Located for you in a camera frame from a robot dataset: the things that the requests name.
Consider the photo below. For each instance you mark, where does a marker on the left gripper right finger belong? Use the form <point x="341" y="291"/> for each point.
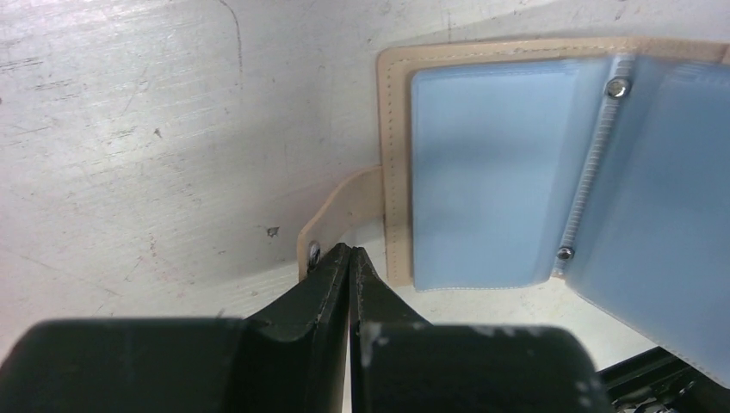
<point x="381" y="322"/>

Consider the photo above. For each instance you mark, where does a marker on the beige card holder wallet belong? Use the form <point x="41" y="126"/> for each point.
<point x="600" y="161"/>

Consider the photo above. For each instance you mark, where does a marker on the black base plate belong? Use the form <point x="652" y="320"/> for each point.
<point x="658" y="381"/>

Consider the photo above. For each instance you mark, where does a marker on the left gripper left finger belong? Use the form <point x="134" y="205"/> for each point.
<point x="291" y="354"/>

